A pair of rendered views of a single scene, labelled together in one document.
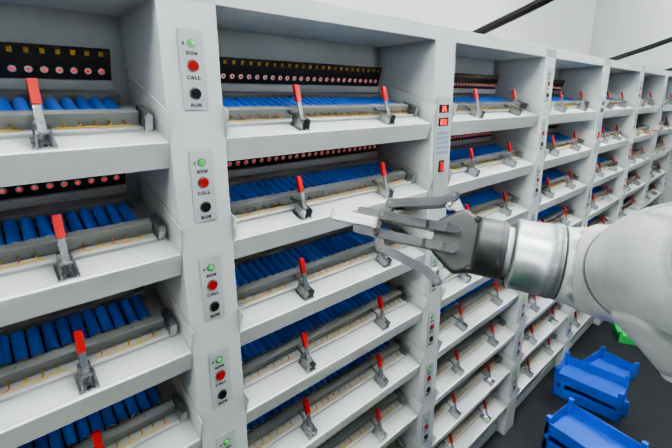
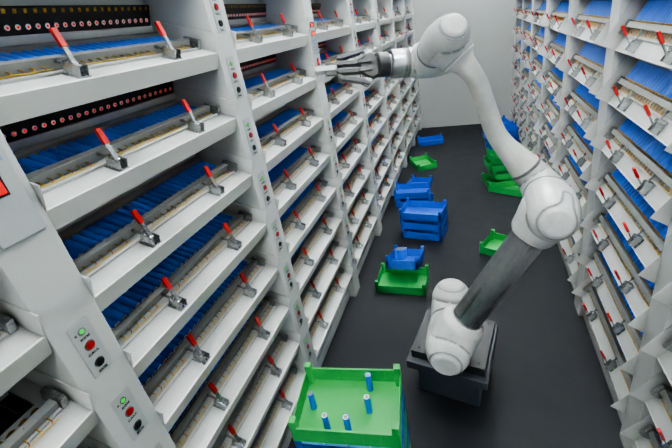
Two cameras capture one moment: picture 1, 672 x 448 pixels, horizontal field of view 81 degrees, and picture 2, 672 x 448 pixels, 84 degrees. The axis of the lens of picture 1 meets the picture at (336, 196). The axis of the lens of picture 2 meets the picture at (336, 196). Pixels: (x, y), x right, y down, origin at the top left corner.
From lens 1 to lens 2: 76 cm
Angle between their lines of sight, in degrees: 27
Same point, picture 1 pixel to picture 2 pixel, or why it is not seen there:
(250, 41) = not seen: outside the picture
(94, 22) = not seen: outside the picture
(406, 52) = not seen: outside the picture
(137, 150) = (208, 58)
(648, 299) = (438, 43)
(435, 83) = (304, 8)
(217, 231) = (245, 104)
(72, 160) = (188, 65)
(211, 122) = (229, 40)
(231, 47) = not seen: outside the picture
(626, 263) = (431, 36)
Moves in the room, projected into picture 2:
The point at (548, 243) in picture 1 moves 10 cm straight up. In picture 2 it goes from (403, 53) to (400, 17)
